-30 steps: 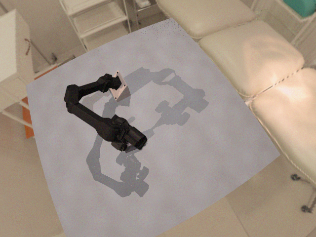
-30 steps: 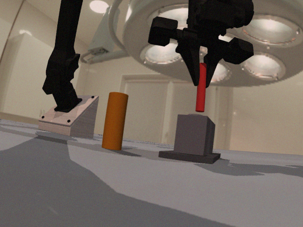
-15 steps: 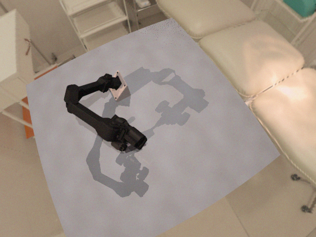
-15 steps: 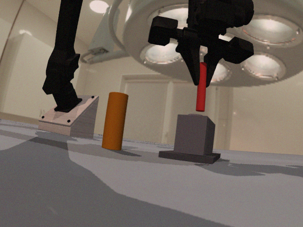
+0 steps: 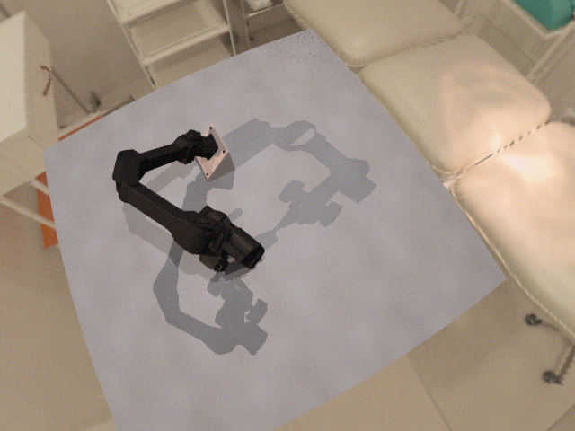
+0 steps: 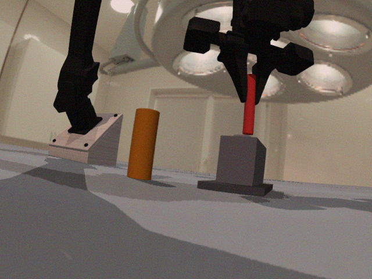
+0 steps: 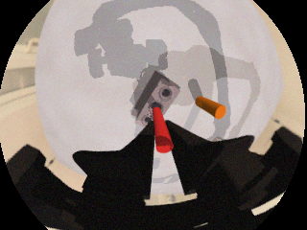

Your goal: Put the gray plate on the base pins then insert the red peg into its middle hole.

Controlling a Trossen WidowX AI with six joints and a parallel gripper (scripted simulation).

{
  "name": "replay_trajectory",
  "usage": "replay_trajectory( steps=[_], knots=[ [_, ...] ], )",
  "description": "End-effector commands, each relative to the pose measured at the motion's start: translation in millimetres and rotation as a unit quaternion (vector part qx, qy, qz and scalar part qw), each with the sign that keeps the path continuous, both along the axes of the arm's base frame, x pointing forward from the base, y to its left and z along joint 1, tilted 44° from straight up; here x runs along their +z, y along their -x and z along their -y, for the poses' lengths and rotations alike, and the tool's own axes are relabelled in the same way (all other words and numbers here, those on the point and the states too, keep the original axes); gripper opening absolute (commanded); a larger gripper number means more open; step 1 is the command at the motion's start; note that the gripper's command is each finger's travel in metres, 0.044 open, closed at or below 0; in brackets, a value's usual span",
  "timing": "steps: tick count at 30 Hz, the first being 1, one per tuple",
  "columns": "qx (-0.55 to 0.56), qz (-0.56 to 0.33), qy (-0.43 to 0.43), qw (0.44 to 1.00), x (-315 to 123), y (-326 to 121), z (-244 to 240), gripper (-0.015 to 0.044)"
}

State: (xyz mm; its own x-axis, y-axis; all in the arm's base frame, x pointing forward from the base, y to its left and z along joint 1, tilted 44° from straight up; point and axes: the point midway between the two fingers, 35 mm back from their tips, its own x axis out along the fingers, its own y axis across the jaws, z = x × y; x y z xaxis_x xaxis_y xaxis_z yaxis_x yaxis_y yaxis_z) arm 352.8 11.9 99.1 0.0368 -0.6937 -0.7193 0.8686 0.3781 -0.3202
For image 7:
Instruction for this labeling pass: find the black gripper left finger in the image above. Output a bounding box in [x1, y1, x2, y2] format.
[72, 122, 154, 200]

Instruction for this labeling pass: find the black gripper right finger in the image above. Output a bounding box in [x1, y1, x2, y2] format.
[165, 120, 254, 196]

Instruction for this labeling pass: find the dark grey cube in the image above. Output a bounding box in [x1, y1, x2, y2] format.
[135, 78, 180, 127]

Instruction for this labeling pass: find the orange cylinder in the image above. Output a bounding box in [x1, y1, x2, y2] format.
[195, 96, 226, 119]

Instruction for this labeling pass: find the red peg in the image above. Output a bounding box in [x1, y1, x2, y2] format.
[153, 107, 173, 153]

